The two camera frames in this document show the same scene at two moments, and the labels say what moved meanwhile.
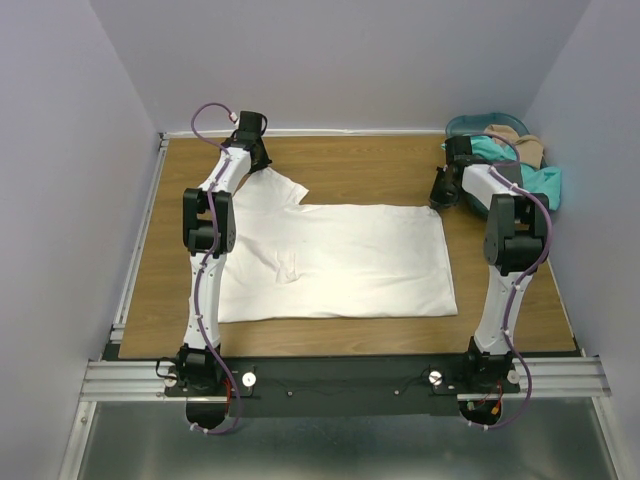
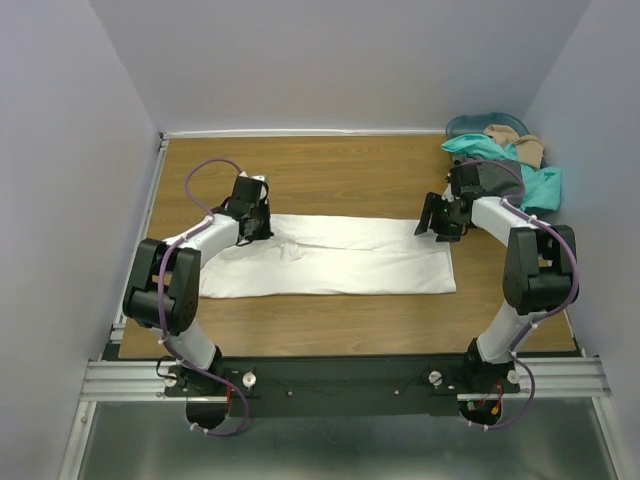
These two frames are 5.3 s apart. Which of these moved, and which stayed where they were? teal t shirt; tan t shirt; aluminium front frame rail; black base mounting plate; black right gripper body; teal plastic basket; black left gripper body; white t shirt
Moved: black right gripper body; black left gripper body; white t shirt
Stayed: teal t shirt; black base mounting plate; aluminium front frame rail; tan t shirt; teal plastic basket
